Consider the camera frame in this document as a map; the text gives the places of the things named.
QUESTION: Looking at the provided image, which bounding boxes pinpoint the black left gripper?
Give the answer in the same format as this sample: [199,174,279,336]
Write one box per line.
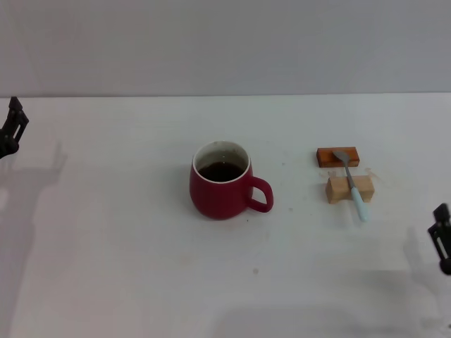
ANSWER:
[0,96,30,160]

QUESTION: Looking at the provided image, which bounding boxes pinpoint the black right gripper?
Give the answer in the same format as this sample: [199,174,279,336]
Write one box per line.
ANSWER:
[427,203,451,276]

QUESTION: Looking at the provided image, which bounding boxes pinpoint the blue handled metal spoon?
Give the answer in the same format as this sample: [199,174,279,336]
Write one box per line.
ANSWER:
[333,149,370,223]

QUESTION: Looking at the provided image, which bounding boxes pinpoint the red ceramic coffee mug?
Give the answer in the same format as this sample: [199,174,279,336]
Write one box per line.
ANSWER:
[189,140,275,221]

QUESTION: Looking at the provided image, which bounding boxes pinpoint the light wooden spoon rest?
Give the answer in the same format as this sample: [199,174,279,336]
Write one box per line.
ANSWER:
[324,175,375,204]

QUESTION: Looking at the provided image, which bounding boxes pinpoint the dark brown wooden block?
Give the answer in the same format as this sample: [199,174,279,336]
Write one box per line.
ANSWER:
[316,146,362,170]

